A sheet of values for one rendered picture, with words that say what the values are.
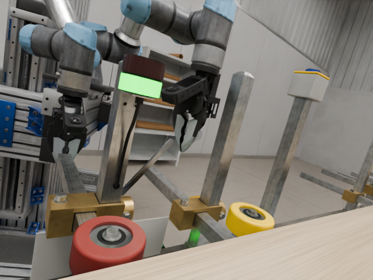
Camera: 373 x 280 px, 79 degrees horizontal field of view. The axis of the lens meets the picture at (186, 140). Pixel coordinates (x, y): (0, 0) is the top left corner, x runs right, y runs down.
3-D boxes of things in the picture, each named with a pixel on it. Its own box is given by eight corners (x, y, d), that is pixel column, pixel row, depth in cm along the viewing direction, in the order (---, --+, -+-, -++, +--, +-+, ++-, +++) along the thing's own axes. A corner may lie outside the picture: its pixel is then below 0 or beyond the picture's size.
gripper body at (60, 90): (79, 131, 67) (85, 90, 65) (84, 139, 60) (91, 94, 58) (48, 128, 62) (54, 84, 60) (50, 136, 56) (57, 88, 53)
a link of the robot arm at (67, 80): (94, 77, 57) (57, 68, 52) (91, 95, 58) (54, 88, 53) (88, 75, 63) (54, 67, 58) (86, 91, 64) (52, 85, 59)
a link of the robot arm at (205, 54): (216, 44, 49) (186, 42, 53) (210, 66, 49) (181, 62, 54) (230, 55, 55) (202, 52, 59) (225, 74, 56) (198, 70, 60)
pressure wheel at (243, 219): (213, 274, 39) (232, 214, 37) (214, 246, 47) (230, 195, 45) (260, 289, 38) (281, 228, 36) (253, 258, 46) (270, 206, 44)
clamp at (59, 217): (44, 220, 38) (48, 193, 37) (122, 213, 46) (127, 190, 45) (46, 242, 34) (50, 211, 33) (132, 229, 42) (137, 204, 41)
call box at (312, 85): (285, 96, 66) (293, 70, 65) (297, 101, 70) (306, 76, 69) (308, 100, 61) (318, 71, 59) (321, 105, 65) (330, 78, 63)
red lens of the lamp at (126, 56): (115, 69, 34) (118, 54, 33) (152, 79, 37) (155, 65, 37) (130, 71, 29) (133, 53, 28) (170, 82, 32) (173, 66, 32)
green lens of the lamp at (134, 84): (112, 86, 34) (115, 71, 34) (149, 94, 37) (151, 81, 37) (126, 91, 29) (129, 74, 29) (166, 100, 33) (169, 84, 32)
